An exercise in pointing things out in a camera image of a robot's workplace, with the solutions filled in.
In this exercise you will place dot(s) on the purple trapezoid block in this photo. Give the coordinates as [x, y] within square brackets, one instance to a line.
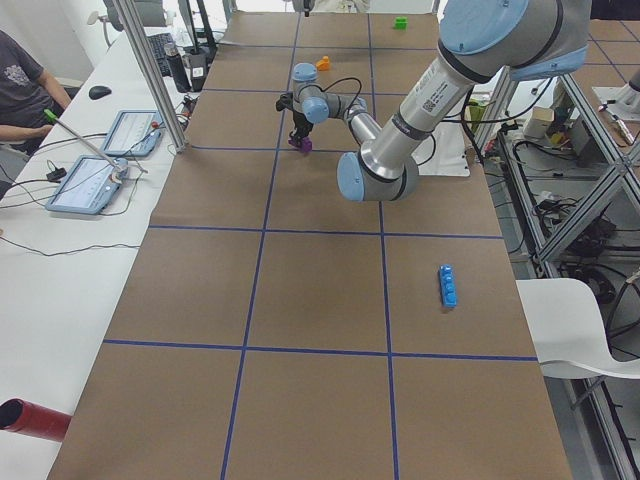
[303, 145]

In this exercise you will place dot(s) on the black keyboard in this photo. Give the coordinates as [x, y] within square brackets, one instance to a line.
[157, 43]

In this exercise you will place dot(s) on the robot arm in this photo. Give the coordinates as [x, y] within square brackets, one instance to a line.
[535, 39]

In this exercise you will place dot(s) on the orange trapezoid block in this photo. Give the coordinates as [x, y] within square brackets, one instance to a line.
[323, 64]

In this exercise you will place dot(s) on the green block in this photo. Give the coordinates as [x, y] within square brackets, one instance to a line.
[400, 23]

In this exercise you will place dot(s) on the long blue studded brick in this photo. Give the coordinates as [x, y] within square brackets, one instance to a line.
[448, 288]

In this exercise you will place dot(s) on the far teach pendant tablet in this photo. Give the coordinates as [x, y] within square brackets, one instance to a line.
[133, 133]

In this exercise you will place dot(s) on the seated person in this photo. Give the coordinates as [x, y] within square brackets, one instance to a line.
[27, 90]

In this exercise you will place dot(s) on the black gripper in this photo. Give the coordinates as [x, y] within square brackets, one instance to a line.
[301, 122]

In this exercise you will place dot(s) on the black water bottle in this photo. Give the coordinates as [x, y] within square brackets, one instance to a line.
[176, 67]

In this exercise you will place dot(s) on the near teach pendant tablet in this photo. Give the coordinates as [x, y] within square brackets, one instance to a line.
[89, 186]

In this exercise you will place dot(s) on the red cylinder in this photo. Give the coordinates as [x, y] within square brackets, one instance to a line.
[26, 418]

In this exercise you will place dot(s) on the teach pendant tablet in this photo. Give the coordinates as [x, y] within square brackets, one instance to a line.
[89, 186]
[133, 133]

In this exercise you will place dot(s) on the white chair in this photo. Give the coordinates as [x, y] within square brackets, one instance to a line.
[567, 331]

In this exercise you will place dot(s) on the aluminium frame post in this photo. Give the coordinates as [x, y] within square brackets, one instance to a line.
[137, 37]

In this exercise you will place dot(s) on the black computer mouse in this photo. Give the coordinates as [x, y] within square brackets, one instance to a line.
[99, 91]

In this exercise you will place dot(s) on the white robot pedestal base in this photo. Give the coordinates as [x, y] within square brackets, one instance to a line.
[443, 153]

